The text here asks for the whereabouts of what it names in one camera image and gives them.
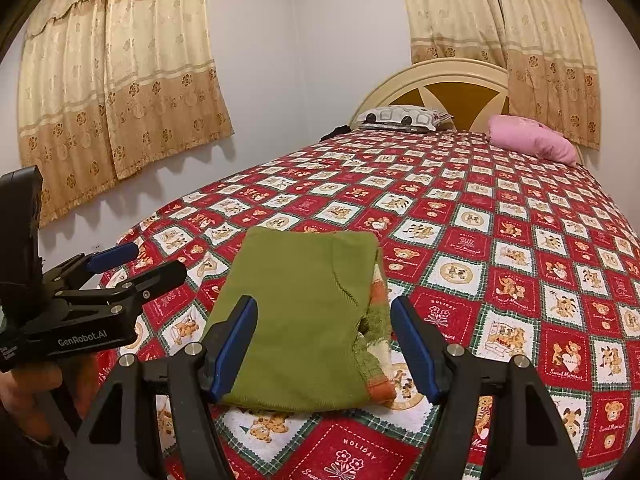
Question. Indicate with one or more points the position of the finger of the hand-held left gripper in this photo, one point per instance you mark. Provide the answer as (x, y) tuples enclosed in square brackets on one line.
[(160, 275), (115, 255)]

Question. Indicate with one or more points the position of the wide beige floral curtain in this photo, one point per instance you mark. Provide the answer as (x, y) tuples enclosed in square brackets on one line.
[(125, 85)]

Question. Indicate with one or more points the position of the long beige floral curtain panel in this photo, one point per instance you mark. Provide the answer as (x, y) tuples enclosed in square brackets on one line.
[(550, 60)]

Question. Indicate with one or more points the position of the dark object beside bed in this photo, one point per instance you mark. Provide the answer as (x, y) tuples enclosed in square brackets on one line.
[(335, 134)]

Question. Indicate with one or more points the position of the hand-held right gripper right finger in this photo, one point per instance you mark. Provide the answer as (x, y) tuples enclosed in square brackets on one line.
[(417, 355)]

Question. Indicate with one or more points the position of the pink pillow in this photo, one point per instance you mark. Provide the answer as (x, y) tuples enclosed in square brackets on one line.
[(530, 137)]

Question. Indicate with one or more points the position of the green orange striped knit sweater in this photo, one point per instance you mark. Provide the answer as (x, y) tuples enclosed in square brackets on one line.
[(300, 310)]

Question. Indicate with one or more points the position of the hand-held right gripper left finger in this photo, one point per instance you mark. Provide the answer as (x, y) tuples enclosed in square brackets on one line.
[(232, 355)]

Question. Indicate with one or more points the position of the cream arched bed headboard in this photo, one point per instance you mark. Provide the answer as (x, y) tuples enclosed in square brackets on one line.
[(450, 67)]

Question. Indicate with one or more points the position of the narrow beige floral curtain panel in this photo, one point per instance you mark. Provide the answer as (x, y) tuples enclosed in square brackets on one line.
[(450, 20)]

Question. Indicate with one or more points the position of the red teddy bear print bedspread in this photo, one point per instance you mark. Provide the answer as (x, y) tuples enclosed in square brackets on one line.
[(500, 240)]

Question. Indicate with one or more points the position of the person's left hand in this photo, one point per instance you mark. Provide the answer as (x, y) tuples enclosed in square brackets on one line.
[(30, 385)]

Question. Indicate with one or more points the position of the white grey patterned pillow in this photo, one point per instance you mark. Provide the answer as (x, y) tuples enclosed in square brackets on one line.
[(400, 116)]

